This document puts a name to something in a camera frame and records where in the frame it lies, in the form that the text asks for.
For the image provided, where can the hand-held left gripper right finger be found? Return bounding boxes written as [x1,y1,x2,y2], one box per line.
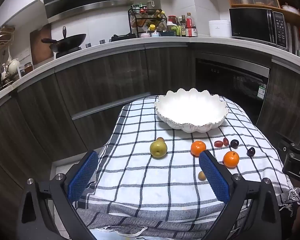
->
[199,150,283,240]

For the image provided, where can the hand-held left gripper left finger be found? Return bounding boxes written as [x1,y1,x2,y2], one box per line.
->
[17,150,99,240]

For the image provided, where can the orange mandarin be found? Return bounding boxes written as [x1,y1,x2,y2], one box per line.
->
[223,151,240,168]
[191,141,207,157]

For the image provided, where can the yellow-green pear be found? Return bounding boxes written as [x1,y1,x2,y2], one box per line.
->
[150,139,168,159]

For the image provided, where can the white scalloped bowl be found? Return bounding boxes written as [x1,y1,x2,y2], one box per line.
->
[154,88,228,133]

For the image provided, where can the blue white checkered cloth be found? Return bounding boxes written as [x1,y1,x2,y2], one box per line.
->
[73,95,300,238]

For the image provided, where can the black built-in oven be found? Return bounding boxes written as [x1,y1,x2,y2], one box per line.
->
[195,52,270,124]

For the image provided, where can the dark wood kitchen cabinets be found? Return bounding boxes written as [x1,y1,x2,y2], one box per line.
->
[0,42,300,205]

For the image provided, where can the black microwave oven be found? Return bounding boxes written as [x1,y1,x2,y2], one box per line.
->
[229,7,288,50]

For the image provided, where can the white teapot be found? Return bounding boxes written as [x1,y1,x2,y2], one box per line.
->
[5,57,21,77]

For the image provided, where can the black wok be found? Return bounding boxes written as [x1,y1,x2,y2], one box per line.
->
[41,26,87,53]

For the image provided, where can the wooden cutting board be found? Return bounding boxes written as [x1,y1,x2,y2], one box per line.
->
[30,24,54,65]

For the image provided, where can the white rice cooker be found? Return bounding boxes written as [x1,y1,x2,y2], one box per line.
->
[209,20,232,38]

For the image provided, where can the black gas stove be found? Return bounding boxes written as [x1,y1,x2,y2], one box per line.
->
[55,33,136,58]

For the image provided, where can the group of condiment bottles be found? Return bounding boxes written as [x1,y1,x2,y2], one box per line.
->
[130,1,198,38]

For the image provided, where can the black wire spice rack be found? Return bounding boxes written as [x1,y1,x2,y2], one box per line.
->
[128,4,168,38]

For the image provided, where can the wooden wall rack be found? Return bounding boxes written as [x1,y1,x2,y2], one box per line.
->
[0,26,15,50]

